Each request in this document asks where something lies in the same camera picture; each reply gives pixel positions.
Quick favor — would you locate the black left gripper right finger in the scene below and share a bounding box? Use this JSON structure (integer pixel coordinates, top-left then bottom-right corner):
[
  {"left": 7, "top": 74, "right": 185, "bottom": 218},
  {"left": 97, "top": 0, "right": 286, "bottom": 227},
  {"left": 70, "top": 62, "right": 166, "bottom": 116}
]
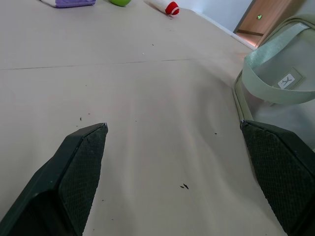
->
[{"left": 240, "top": 119, "right": 315, "bottom": 236}]

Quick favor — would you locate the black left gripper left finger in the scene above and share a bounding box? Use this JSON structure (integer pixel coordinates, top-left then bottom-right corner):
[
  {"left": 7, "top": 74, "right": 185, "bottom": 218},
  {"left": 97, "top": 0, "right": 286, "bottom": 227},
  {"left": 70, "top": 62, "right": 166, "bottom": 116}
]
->
[{"left": 0, "top": 122, "right": 109, "bottom": 236}]

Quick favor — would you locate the pale green tote bag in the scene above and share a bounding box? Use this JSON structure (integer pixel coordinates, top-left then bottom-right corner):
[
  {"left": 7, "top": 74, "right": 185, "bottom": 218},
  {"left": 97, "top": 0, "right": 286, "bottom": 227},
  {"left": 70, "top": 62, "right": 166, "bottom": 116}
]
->
[{"left": 232, "top": 12, "right": 315, "bottom": 153}]

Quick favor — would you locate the brown wooden door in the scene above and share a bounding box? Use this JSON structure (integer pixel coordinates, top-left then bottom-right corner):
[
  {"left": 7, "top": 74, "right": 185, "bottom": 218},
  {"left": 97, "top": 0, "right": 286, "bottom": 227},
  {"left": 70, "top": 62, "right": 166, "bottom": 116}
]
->
[{"left": 233, "top": 0, "right": 298, "bottom": 49}]

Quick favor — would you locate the purple and white pack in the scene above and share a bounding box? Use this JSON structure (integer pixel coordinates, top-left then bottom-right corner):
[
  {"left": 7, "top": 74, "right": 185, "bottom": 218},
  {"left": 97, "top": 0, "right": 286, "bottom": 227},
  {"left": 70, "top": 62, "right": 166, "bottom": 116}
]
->
[{"left": 40, "top": 0, "right": 96, "bottom": 8}]

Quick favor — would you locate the green round object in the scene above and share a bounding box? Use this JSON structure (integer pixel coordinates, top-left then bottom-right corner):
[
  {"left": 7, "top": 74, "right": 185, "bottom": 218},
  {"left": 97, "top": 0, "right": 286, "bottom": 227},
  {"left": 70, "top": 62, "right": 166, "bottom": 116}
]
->
[{"left": 109, "top": 0, "right": 132, "bottom": 7}]

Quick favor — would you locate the white bottle with red cap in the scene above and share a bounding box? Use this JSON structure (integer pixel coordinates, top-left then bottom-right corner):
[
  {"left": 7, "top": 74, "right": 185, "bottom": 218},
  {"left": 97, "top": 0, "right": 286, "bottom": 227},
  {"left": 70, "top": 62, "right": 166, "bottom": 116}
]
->
[{"left": 145, "top": 0, "right": 180, "bottom": 20}]

